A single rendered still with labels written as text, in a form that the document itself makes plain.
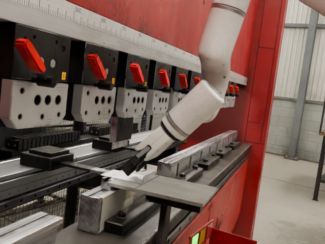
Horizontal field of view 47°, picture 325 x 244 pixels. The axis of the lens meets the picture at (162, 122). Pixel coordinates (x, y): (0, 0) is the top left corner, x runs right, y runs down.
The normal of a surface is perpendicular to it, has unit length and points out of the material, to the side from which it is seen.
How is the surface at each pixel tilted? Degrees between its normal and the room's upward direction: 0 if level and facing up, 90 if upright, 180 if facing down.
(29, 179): 90
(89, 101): 90
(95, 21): 90
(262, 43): 90
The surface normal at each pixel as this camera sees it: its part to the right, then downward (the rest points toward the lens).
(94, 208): -0.34, 0.05
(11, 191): 0.93, 0.15
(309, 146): -0.54, 0.02
